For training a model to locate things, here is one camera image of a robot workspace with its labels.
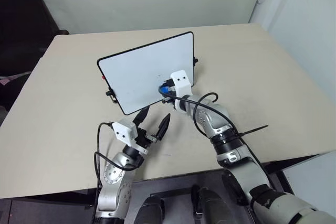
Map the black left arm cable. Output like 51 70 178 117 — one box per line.
93 121 141 191

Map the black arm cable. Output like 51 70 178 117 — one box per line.
180 92 274 190
93 121 141 191

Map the whiteboard with black frame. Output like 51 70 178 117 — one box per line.
96 31 195 116

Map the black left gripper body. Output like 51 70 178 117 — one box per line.
134 126 158 150

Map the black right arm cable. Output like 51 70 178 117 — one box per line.
180 92 274 190

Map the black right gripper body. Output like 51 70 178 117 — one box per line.
167 78 180 101

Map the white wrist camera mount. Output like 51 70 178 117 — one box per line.
170 69 193 98
111 118 148 154

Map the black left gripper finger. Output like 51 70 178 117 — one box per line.
154 113 172 142
132 106 151 129

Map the dark rounded shape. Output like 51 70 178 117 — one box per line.
134 194 166 224
191 184 237 224

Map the black zip tie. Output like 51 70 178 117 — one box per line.
237 124 269 139

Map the black chair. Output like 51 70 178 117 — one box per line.
0 0 70 104

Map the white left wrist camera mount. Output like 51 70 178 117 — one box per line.
111 118 148 154

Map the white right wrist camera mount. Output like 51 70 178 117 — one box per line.
170 69 193 98

